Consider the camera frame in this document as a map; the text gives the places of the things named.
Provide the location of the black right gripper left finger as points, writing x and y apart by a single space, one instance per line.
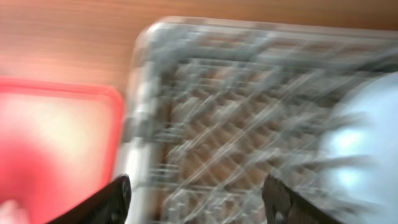
110 205

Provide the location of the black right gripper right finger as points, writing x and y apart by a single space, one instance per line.
283 205

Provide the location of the light blue plate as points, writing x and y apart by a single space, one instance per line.
364 189

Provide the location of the grey dishwasher rack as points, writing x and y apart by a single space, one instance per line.
217 105

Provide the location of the red serving tray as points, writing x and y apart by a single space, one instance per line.
58 143

